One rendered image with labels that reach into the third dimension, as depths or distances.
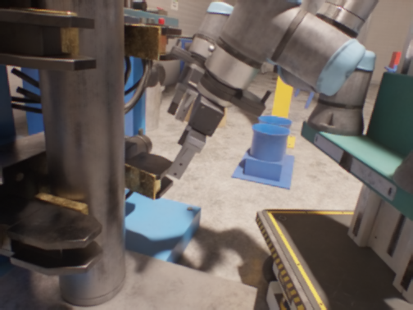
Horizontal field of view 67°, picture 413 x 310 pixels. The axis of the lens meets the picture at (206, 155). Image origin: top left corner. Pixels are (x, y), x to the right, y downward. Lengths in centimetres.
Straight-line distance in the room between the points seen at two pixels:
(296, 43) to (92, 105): 52
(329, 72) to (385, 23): 1112
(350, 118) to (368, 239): 46
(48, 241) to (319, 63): 66
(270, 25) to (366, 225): 90
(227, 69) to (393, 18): 1120
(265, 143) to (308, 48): 184
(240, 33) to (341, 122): 66
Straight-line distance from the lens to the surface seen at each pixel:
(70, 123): 85
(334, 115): 112
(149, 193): 112
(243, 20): 53
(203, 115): 54
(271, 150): 235
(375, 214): 126
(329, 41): 53
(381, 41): 1161
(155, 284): 122
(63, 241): 80
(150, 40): 100
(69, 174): 91
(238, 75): 54
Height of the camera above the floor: 99
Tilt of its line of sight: 21 degrees down
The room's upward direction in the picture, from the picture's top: 5 degrees clockwise
